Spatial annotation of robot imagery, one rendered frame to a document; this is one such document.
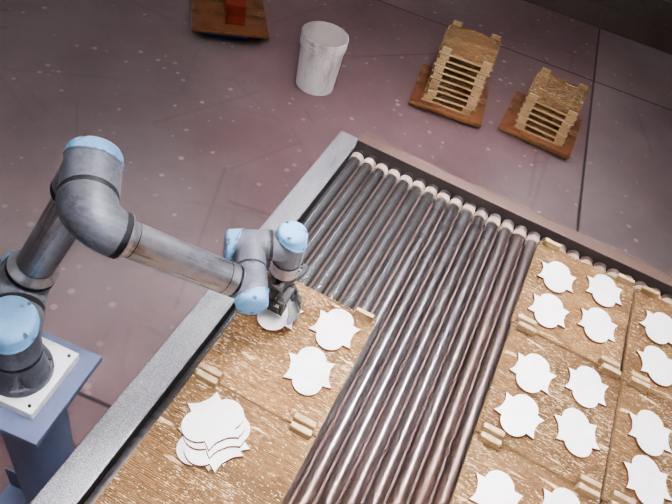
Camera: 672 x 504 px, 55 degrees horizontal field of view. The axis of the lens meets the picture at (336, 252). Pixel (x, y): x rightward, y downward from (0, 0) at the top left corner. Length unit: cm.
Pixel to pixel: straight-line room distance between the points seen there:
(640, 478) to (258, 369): 104
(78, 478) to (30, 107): 271
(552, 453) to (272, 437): 74
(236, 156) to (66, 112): 96
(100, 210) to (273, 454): 71
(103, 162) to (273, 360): 71
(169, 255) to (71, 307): 169
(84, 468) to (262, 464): 40
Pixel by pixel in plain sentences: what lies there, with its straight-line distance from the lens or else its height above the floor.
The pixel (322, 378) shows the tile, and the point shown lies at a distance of 173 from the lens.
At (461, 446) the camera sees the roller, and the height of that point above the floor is 92.
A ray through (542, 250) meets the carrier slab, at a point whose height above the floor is 94.
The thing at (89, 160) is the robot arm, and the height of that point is 151.
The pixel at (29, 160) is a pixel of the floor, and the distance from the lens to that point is 366.
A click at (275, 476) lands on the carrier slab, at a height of 94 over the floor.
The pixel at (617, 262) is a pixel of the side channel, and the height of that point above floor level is 94.
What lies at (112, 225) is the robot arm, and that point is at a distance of 129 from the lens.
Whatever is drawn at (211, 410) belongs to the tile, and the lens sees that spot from 160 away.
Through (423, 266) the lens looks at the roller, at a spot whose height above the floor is 92.
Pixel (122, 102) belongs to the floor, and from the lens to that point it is 403.
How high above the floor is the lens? 240
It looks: 46 degrees down
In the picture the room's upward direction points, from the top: 18 degrees clockwise
